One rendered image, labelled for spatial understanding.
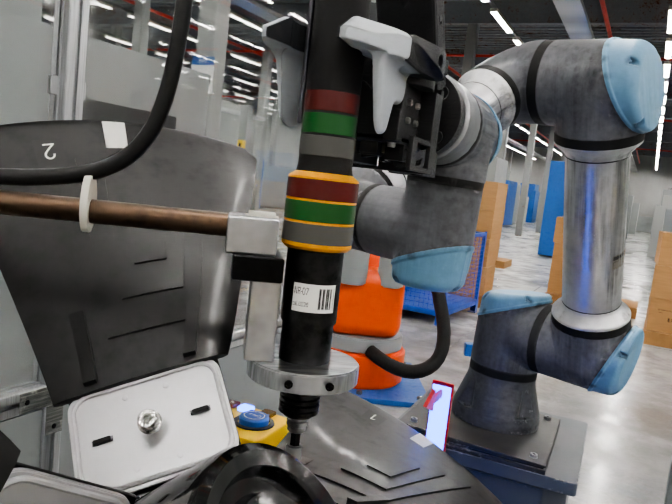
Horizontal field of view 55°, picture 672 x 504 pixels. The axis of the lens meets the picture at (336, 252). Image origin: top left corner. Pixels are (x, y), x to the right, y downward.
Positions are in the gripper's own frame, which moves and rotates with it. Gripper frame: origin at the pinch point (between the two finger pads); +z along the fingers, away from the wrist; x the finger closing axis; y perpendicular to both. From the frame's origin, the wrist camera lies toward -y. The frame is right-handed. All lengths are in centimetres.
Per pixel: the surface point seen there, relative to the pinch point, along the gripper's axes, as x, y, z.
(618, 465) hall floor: -23, 144, -356
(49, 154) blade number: 21.6, 9.0, -1.3
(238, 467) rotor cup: -2.3, 22.8, 6.6
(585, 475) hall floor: -8, 145, -328
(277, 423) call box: 22, 41, -41
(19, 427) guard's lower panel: 70, 55, -40
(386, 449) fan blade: -0.8, 31.0, -19.7
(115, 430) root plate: 7.1, 24.0, 5.0
